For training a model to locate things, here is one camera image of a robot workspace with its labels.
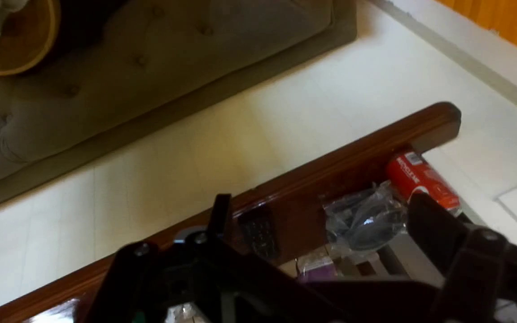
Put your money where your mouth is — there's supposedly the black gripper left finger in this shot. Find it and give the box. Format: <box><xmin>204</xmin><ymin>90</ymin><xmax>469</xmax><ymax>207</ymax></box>
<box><xmin>204</xmin><ymin>193</ymin><xmax>233</xmax><ymax>243</ymax></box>

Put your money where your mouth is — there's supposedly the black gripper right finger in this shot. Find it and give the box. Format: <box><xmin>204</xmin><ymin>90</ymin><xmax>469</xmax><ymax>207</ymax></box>
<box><xmin>405</xmin><ymin>191</ymin><xmax>509</xmax><ymax>291</ymax></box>

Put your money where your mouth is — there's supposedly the wooden bowl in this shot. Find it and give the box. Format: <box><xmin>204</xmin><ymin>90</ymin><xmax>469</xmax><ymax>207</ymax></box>
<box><xmin>0</xmin><ymin>0</ymin><xmax>62</xmax><ymax>78</ymax></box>

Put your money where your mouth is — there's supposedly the red packet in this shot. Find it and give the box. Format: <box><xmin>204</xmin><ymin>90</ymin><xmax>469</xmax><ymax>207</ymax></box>
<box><xmin>383</xmin><ymin>150</ymin><xmax>462</xmax><ymax>214</ymax></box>

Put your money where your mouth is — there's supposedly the crumpled clear plastic bag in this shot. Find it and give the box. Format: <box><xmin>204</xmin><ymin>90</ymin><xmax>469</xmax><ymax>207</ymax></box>
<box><xmin>320</xmin><ymin>182</ymin><xmax>408</xmax><ymax>254</ymax></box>

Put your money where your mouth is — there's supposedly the brown wooden counter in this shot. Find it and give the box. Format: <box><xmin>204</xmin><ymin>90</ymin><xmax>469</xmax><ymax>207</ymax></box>
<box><xmin>0</xmin><ymin>101</ymin><xmax>462</xmax><ymax>323</ymax></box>

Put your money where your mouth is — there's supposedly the grey tufted sofa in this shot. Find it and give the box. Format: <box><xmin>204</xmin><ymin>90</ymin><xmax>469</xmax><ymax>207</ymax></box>
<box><xmin>0</xmin><ymin>0</ymin><xmax>358</xmax><ymax>218</ymax></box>

